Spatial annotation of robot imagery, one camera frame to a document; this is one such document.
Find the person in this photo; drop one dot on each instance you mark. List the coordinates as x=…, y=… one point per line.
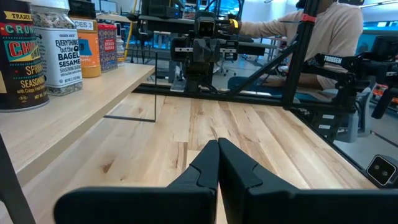
x=335, y=31

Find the wooden shelf with black legs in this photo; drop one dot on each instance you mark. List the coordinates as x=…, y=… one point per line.
x=62, y=124

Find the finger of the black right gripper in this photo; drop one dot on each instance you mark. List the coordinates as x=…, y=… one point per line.
x=199, y=53
x=213, y=53

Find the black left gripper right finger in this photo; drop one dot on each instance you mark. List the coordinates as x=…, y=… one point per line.
x=311, y=208

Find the smoked paprika tin red lid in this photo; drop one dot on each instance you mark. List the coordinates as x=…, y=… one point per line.
x=107, y=49

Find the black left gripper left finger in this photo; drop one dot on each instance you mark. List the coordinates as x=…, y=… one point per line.
x=140, y=205

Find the black aluminium table frame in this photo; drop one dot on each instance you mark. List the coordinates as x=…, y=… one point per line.
x=298, y=62

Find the bagel sesame jar white lid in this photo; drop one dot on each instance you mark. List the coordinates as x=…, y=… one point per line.
x=62, y=59

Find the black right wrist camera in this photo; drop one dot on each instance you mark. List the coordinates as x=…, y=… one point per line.
x=206, y=29

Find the orange turmeric bottle black lid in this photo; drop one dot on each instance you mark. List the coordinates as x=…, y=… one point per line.
x=88, y=53

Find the chili onion can yellow lid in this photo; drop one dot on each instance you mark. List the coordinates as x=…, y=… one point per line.
x=21, y=62

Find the black table-level camera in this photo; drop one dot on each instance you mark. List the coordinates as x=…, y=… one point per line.
x=382, y=170

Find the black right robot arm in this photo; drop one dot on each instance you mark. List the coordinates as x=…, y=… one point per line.
x=199, y=77

